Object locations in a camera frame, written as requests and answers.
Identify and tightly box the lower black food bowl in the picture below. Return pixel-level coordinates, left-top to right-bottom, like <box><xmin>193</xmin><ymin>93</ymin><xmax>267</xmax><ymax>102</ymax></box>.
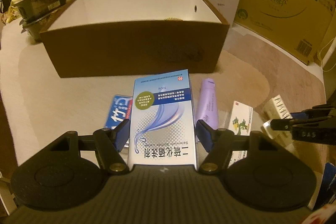
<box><xmin>22</xmin><ymin>10</ymin><xmax>61</xmax><ymax>43</ymax></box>

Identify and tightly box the white ointment box green plant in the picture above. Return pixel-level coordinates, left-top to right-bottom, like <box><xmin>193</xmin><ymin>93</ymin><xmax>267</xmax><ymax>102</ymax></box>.
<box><xmin>226</xmin><ymin>101</ymin><xmax>253</xmax><ymax>136</ymax></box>

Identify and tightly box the white ampoule tray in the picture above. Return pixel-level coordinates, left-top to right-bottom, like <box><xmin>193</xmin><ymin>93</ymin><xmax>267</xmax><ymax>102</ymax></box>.
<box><xmin>260</xmin><ymin>94</ymin><xmax>297</xmax><ymax>147</ymax></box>

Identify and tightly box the teal round hairbrush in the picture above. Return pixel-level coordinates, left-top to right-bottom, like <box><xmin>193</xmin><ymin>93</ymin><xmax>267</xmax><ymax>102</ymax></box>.
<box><xmin>164</xmin><ymin>17</ymin><xmax>183</xmax><ymax>21</ymax></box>

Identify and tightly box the blue white lotion box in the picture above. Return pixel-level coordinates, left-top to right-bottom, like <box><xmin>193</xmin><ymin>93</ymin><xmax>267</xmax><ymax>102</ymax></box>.
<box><xmin>127</xmin><ymin>69</ymin><xmax>197</xmax><ymax>168</ymax></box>

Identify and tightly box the upper black food bowl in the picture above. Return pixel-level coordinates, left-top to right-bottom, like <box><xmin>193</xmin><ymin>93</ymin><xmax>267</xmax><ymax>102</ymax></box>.
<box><xmin>13</xmin><ymin>0</ymin><xmax>66</xmax><ymax>22</ymax></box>

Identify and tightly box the brown open shoebox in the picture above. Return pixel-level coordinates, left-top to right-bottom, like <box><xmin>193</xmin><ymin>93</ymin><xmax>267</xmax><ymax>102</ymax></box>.
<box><xmin>41</xmin><ymin>0</ymin><xmax>230</xmax><ymax>78</ymax></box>

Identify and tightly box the blue toothpaste box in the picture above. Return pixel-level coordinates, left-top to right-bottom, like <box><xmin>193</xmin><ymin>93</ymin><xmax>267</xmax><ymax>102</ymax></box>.
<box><xmin>104</xmin><ymin>94</ymin><xmax>133</xmax><ymax>147</ymax></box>

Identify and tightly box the purple tube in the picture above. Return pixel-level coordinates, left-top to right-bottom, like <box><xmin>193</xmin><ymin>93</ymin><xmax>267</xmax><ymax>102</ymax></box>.
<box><xmin>195</xmin><ymin>78</ymin><xmax>219</xmax><ymax>129</ymax></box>

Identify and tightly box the black food bowl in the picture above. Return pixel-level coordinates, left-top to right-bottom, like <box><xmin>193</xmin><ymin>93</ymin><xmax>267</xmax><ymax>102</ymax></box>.
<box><xmin>13</xmin><ymin>0</ymin><xmax>66</xmax><ymax>22</ymax></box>
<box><xmin>22</xmin><ymin>10</ymin><xmax>61</xmax><ymax>43</ymax></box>

